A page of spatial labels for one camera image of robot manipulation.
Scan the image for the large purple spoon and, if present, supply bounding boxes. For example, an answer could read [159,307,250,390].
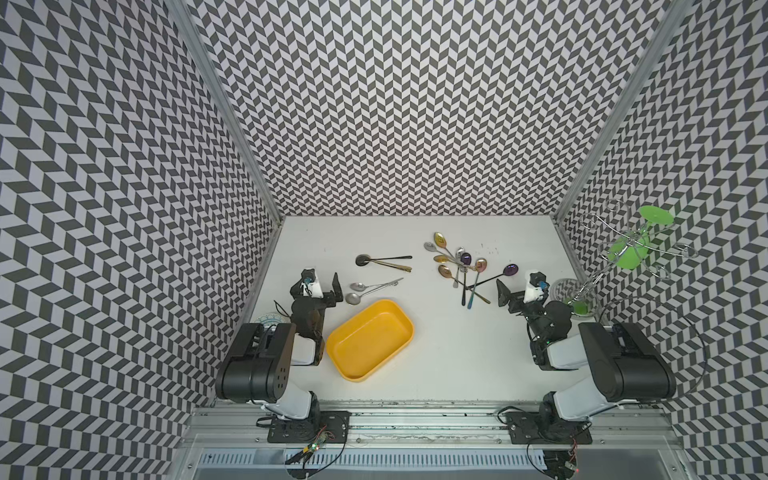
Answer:
[465,263,519,290]

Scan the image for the small purple spoon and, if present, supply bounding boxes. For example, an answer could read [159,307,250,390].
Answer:
[460,251,472,306]

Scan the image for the silver teaspoon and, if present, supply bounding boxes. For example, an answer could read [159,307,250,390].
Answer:
[453,247,465,288]
[423,242,448,255]

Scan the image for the pink blue handled spoon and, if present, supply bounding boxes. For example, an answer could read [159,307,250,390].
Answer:
[467,258,488,309]

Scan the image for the gold ornate spoon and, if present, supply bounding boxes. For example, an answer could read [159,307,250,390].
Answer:
[433,254,476,271]

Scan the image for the yellow patterned plate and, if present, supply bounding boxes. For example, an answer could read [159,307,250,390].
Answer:
[252,312,283,330]

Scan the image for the yellow plastic storage box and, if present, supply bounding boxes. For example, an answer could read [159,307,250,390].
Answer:
[326,299,414,382]

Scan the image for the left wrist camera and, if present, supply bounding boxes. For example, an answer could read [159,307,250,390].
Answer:
[299,268,323,298]

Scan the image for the aluminium front rail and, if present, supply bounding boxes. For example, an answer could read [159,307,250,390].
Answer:
[178,400,682,451]

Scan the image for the black spoon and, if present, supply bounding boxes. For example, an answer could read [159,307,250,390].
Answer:
[355,254,412,266]

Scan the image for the gold handled utensil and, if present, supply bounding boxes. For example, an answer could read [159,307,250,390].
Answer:
[372,260,412,273]

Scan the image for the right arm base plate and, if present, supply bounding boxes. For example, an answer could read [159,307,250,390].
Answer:
[503,410,593,445]

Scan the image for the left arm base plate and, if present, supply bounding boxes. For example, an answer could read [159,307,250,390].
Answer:
[267,411,351,444]

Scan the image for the silver ornate spoon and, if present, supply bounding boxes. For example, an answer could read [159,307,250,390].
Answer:
[350,278,402,293]

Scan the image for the copper long spoon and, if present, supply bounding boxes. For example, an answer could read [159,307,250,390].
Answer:
[438,265,491,304]

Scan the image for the green metal cup rack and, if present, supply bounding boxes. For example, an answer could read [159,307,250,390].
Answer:
[548,205,699,317]

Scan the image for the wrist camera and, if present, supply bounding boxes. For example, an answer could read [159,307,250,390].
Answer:
[299,268,323,298]
[523,271,550,303]

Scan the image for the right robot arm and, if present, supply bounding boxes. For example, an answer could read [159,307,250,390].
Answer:
[496,273,677,430]

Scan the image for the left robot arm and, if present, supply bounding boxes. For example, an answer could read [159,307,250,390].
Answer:
[215,268,343,425]

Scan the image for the plain silver spoon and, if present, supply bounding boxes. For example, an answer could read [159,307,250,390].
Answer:
[345,279,400,305]

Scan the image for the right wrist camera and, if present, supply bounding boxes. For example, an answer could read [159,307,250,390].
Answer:
[523,271,550,303]

